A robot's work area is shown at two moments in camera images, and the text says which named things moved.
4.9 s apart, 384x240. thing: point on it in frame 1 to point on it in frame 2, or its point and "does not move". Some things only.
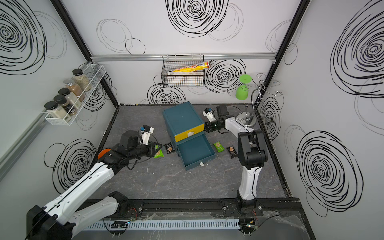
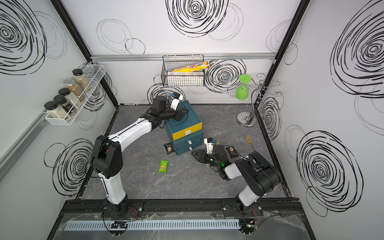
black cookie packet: [169, 148] does not move
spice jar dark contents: [61, 100] does not move
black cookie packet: [233, 152] does not move
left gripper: [151, 148] to [178, 113]
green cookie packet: [159, 154] to [163, 166]
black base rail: [272, 208] does not move
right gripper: [208, 127] to [200, 157]
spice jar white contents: [71, 98] does not move
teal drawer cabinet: [186, 128] does not move
